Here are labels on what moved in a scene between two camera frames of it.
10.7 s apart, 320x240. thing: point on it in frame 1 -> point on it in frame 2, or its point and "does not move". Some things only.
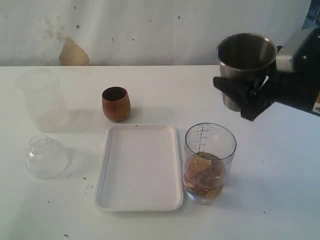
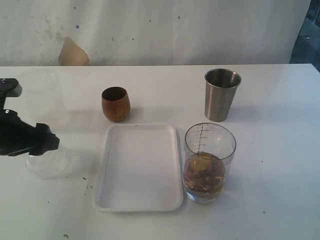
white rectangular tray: (140, 169) does not move
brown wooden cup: (116, 103) does not move
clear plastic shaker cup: (209, 149) does not move
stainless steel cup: (246, 56) -> (221, 85)
